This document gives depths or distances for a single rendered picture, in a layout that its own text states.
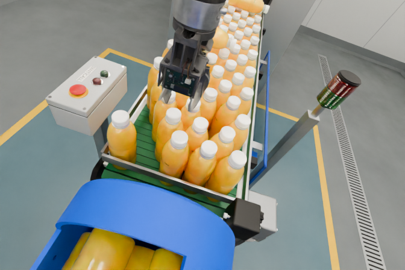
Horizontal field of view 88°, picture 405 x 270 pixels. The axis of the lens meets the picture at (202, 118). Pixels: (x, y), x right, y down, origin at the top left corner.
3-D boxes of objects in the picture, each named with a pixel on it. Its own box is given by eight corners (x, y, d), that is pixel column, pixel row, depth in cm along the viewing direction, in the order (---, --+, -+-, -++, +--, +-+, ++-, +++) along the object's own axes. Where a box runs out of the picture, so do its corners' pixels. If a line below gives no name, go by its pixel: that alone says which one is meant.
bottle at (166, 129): (152, 146, 69) (156, 109, 56) (173, 143, 72) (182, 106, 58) (156, 166, 65) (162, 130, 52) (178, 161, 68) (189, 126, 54)
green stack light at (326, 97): (317, 105, 62) (329, 93, 58) (314, 91, 66) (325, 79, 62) (338, 113, 62) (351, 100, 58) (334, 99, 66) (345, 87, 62)
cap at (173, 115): (164, 113, 55) (164, 108, 54) (178, 111, 57) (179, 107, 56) (167, 125, 53) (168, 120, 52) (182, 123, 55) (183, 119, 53)
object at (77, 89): (66, 93, 51) (65, 90, 50) (76, 85, 53) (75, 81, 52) (81, 99, 51) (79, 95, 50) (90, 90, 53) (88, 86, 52)
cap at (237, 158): (225, 161, 50) (228, 157, 49) (233, 151, 53) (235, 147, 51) (238, 172, 49) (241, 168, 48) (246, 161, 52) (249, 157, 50)
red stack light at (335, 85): (329, 93, 58) (339, 82, 55) (325, 79, 62) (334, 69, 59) (351, 100, 58) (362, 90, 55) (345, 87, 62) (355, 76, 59)
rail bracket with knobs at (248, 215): (213, 232, 57) (225, 222, 50) (218, 206, 62) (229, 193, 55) (248, 243, 57) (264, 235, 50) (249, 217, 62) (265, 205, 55)
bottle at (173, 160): (167, 160, 67) (176, 125, 54) (185, 173, 66) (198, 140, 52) (152, 176, 63) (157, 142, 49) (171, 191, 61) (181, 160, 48)
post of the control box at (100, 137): (113, 213, 135) (85, 108, 61) (116, 207, 137) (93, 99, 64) (119, 215, 135) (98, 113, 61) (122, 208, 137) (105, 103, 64)
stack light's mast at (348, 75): (305, 118, 66) (342, 79, 54) (304, 105, 70) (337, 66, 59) (324, 125, 66) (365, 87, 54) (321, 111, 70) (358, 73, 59)
